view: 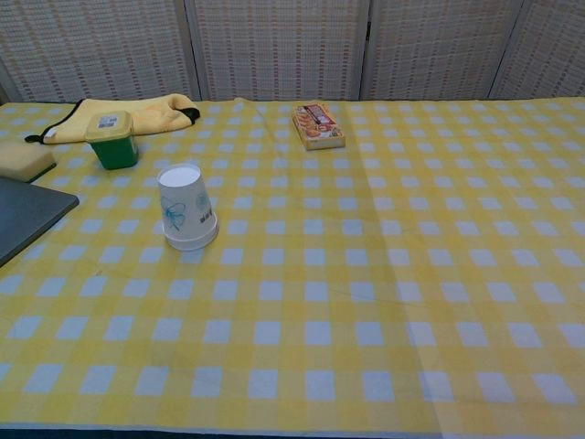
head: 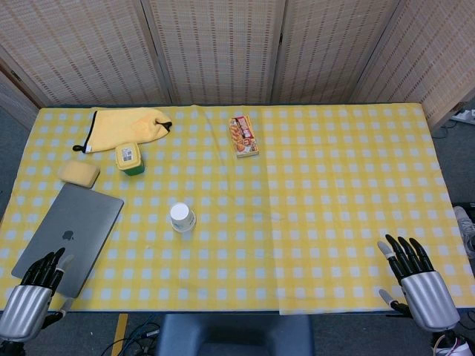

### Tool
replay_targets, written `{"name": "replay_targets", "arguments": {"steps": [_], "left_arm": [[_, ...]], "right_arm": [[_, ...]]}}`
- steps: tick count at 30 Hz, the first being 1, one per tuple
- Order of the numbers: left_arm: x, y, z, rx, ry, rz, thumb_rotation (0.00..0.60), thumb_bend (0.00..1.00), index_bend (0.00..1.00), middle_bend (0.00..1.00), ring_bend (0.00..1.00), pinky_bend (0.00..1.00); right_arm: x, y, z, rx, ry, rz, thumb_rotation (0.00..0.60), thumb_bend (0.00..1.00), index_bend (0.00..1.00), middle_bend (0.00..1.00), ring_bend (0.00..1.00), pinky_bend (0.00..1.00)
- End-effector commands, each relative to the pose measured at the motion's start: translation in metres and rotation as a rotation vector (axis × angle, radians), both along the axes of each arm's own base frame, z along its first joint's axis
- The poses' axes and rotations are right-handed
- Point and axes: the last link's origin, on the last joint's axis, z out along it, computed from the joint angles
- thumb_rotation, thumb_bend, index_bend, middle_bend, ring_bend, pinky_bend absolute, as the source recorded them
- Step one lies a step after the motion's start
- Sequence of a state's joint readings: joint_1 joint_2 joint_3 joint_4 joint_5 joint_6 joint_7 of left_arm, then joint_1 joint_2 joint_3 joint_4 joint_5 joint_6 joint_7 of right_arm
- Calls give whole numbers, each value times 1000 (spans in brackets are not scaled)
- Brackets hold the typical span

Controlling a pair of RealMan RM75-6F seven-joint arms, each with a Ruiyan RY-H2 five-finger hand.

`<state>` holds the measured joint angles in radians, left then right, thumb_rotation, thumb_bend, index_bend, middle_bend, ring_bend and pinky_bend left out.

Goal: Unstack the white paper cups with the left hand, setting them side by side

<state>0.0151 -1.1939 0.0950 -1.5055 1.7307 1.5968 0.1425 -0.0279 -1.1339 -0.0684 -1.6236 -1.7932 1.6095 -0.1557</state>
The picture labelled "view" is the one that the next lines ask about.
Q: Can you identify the yellow cloth with black trim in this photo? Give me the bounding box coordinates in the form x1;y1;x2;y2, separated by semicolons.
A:
25;93;201;145

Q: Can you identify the yellow white checkered tablecloth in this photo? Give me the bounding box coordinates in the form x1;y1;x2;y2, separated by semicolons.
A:
349;96;585;435
0;98;441;435

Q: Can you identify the white paper cup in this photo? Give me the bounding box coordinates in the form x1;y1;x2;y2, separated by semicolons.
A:
164;221;220;252
156;163;219;243

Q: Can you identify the orange snack box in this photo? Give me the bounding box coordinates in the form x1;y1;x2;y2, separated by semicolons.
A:
292;102;347;152

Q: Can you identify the grey laptop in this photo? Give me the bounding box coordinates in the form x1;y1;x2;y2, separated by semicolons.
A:
0;176;80;269

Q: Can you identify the woven folding screen panel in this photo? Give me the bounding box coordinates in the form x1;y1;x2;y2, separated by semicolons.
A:
186;0;369;102
489;0;585;100
0;0;196;104
363;0;527;101

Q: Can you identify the yellow sponge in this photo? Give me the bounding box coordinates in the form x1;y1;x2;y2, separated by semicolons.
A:
0;139;59;184

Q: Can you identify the green container with yellow lid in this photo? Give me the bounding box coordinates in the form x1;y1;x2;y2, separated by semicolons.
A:
84;111;140;171

